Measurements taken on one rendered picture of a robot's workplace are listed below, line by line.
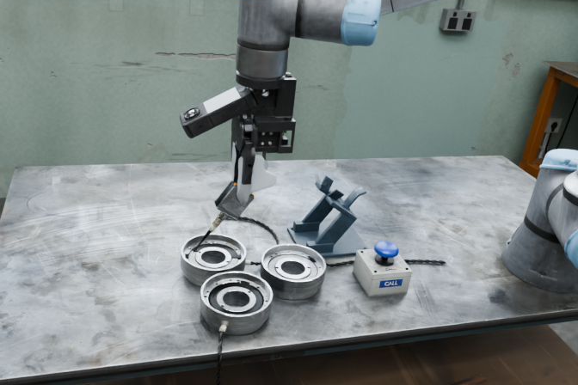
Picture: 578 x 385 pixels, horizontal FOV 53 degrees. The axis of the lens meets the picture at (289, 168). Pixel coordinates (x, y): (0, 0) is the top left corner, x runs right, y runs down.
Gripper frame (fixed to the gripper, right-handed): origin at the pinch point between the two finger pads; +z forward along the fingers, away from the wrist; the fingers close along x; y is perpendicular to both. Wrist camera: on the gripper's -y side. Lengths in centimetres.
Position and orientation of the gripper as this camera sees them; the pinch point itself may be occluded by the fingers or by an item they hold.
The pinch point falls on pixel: (237, 194)
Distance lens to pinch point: 93.3
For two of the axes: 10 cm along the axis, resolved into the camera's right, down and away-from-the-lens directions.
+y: 9.5, -0.4, 3.1
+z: -1.0, 9.0, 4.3
